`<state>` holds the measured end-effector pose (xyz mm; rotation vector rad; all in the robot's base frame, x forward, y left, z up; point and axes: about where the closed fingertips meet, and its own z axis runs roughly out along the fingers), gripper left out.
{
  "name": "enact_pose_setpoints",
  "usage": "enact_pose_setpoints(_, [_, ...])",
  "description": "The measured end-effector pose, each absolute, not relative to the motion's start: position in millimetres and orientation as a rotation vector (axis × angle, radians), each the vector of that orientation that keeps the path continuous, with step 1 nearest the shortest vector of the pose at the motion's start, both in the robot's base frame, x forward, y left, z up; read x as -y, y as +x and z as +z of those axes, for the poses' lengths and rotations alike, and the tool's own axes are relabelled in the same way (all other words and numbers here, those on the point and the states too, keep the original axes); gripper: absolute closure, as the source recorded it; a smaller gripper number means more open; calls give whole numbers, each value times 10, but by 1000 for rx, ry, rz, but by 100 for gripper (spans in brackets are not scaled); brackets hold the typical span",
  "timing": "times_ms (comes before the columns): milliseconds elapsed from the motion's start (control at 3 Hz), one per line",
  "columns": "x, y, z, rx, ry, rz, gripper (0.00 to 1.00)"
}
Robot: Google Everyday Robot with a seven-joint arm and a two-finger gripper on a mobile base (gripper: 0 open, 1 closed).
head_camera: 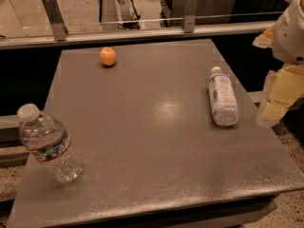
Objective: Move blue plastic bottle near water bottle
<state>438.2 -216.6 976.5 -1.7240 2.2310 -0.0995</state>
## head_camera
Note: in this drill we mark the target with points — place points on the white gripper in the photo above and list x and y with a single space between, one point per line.
291 37

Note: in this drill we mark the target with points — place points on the blue labelled plastic bottle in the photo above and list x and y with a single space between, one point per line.
223 102

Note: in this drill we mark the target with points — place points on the clear water bottle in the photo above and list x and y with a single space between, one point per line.
48 141

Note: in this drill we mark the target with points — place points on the orange fruit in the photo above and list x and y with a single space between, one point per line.
107 56

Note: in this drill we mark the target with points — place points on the right metal rail bracket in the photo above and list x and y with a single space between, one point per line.
189 15

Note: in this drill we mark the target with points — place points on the metal rail bracket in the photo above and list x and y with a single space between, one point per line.
189 15
56 20

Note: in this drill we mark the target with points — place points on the horizontal metal rail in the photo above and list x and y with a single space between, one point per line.
135 35

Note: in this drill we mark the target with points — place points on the left metal rail bracket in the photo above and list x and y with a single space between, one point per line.
56 20

